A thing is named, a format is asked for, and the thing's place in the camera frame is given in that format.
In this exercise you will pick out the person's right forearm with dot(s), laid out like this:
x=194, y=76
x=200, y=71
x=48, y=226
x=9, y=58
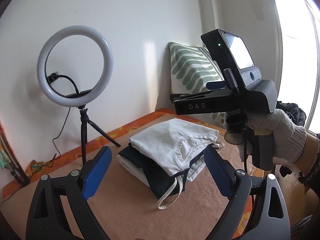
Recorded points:
x=307, y=154

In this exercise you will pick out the folded silver black tripod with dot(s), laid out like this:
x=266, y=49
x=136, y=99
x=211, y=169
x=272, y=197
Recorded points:
x=9, y=162

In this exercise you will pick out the colourful floral scarf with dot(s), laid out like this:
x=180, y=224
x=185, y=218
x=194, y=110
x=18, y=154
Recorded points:
x=36, y=168

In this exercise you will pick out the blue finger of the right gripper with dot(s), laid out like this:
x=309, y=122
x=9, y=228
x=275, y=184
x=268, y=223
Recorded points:
x=215, y=85

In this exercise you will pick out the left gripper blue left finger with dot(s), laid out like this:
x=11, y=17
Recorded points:
x=46, y=217

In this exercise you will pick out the cream folded garment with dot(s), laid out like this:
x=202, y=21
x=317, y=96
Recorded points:
x=176, y=189

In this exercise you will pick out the white t-shirt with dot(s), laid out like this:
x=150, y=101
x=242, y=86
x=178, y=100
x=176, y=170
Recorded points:
x=175, y=143

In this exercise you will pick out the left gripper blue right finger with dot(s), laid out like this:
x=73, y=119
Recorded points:
x=269, y=218

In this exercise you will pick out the window with white frame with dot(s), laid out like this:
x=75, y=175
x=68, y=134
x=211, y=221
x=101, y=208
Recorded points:
x=299, y=82

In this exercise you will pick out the white ring light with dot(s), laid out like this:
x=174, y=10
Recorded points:
x=82, y=53

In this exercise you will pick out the green leaf pattern pillow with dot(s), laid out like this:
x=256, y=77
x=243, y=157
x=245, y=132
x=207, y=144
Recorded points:
x=191, y=69

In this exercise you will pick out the black ring light tripod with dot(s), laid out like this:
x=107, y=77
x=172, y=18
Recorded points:
x=85, y=121

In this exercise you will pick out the dark green folded garment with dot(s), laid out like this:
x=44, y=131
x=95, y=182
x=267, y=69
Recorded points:
x=148, y=171

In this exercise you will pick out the right hand in knit glove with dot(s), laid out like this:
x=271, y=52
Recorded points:
x=289, y=138

